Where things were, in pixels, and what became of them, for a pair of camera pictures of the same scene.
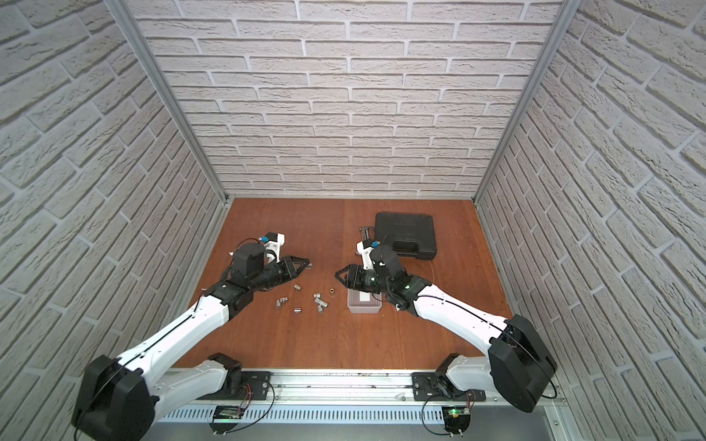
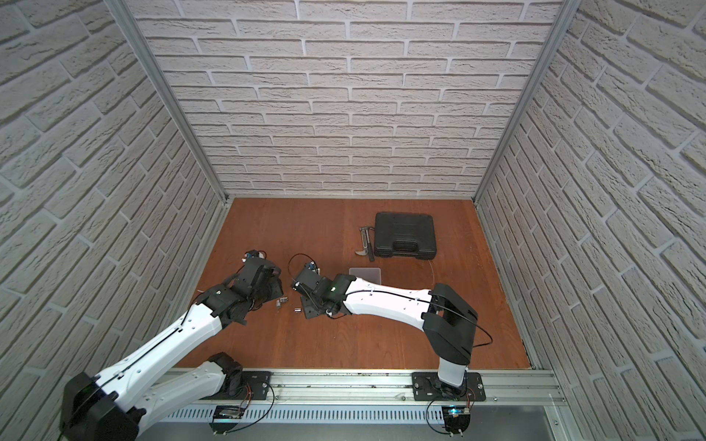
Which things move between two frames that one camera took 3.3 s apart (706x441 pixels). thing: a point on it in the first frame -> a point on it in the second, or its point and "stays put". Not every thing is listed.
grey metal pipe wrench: x=365 y=232 stays put
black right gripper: x=353 y=276 -> x=308 y=309
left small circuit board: x=225 y=418 stays put
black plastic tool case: x=412 y=234 stays put
